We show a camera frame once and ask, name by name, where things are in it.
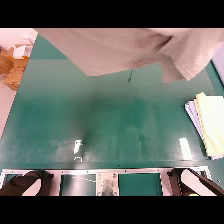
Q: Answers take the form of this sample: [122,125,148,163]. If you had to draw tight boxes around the beige garment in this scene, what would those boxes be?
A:
[33,28,224,85]

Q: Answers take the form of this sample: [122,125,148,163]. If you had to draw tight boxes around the lavender garment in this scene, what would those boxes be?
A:
[184,99,224,161]

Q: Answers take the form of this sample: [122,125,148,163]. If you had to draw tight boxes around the silver frame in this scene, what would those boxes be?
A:
[0,166,214,197]

